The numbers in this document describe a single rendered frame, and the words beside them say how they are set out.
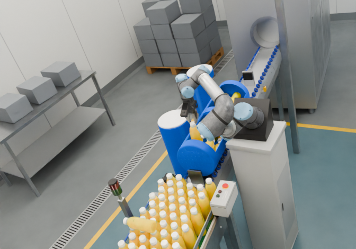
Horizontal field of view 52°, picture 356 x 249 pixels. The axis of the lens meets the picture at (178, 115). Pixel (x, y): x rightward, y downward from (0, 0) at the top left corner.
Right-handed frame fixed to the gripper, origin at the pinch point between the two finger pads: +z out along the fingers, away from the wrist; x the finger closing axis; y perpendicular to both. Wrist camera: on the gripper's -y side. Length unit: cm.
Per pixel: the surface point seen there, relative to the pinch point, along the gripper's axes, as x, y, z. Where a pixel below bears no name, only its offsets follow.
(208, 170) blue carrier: -8.8, -11.0, 32.1
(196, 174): -2.2, -17.0, 31.4
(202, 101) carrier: 54, 118, 61
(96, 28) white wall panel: 310, 286, 27
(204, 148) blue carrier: -9.2, -9.6, 13.3
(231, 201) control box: -35, -38, 29
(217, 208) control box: -29, -46, 27
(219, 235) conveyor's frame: -23, -45, 55
